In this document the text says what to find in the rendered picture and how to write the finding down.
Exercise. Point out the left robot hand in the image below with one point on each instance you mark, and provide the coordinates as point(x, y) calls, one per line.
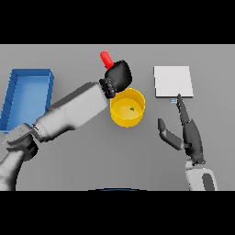
point(118, 76)

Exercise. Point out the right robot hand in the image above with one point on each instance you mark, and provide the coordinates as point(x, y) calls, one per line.
point(191, 134)

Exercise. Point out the red beaker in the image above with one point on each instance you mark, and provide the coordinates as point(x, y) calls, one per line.
point(106, 58)

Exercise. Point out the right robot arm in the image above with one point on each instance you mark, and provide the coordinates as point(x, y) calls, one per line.
point(199, 179)

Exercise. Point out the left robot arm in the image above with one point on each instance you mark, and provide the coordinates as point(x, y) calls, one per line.
point(72, 111)

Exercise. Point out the green nut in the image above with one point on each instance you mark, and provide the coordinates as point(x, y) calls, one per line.
point(132, 109)

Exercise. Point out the yellow bowl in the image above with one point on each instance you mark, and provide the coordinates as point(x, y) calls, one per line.
point(127, 110)

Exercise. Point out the pale square scale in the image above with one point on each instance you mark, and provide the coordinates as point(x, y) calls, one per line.
point(173, 81)

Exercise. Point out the blue tray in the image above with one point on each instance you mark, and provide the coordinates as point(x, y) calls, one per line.
point(26, 97)

